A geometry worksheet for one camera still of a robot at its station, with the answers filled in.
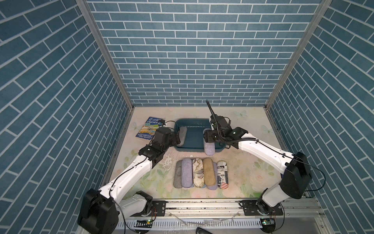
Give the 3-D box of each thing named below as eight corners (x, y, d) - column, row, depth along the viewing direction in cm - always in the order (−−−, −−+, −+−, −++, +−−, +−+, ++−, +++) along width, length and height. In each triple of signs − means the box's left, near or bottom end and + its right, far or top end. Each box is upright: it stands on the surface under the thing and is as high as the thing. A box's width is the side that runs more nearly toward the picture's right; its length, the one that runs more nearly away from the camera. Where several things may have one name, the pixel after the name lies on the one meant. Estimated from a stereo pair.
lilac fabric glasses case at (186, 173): (180, 189, 82) (179, 185, 76) (182, 163, 92) (181, 158, 86) (192, 189, 82) (192, 185, 76) (192, 163, 92) (192, 158, 86)
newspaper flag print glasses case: (217, 188, 82) (218, 187, 79) (215, 162, 92) (216, 160, 89) (229, 188, 82) (230, 187, 79) (225, 162, 92) (226, 160, 89)
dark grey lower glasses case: (173, 188, 82) (172, 185, 78) (175, 163, 92) (174, 159, 87) (182, 188, 82) (181, 185, 78) (183, 163, 92) (183, 159, 88)
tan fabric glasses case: (204, 187, 81) (204, 184, 77) (203, 162, 91) (203, 158, 87) (214, 187, 81) (215, 184, 77) (212, 162, 91) (213, 158, 87)
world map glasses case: (192, 188, 82) (192, 185, 76) (192, 162, 92) (192, 158, 86) (203, 188, 82) (204, 185, 77) (202, 162, 92) (203, 158, 87)
